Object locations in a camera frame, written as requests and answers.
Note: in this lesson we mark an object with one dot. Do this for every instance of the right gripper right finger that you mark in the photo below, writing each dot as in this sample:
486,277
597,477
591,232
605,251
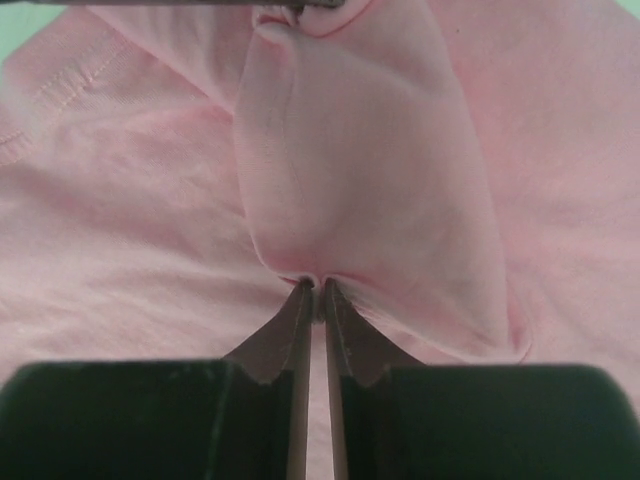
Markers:
393,417

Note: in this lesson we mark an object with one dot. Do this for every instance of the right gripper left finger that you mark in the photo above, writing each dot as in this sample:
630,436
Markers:
241,416

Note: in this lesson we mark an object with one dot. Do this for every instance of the pink t shirt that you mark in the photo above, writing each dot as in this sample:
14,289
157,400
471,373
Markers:
466,171

